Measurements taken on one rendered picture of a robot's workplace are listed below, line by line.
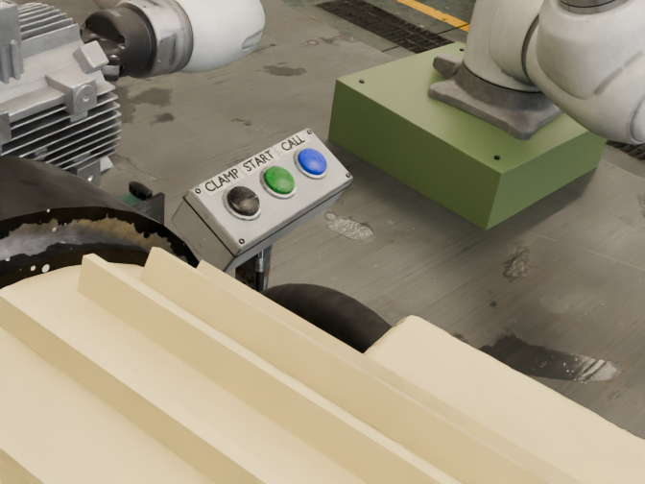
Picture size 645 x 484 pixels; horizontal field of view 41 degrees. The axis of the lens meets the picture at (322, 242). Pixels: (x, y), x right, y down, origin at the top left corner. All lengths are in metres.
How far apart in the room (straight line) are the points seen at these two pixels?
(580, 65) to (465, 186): 0.26
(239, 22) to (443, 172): 0.39
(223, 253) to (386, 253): 0.47
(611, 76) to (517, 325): 0.33
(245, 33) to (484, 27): 0.40
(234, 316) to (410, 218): 1.07
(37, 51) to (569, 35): 0.62
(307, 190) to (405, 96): 0.59
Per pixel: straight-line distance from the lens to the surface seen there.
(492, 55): 1.33
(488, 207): 1.26
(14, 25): 0.86
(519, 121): 1.35
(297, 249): 1.17
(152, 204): 1.00
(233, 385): 0.18
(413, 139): 1.31
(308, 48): 1.76
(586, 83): 1.15
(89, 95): 0.87
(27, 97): 0.87
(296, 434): 0.18
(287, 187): 0.79
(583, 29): 1.12
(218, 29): 1.06
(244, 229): 0.75
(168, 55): 1.02
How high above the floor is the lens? 1.48
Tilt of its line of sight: 35 degrees down
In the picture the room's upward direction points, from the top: 8 degrees clockwise
